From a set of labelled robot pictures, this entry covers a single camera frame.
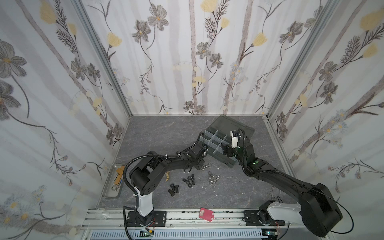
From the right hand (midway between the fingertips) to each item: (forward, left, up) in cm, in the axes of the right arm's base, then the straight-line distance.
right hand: (230, 140), depth 83 cm
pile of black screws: (-23, +31, -17) cm, 42 cm away
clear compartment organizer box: (+17, +4, -16) cm, 23 cm away
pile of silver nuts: (-16, +10, -16) cm, 25 cm away
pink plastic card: (-36, +13, -15) cm, 41 cm away
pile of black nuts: (-18, +22, -18) cm, 34 cm away
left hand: (-4, +16, -18) cm, 24 cm away
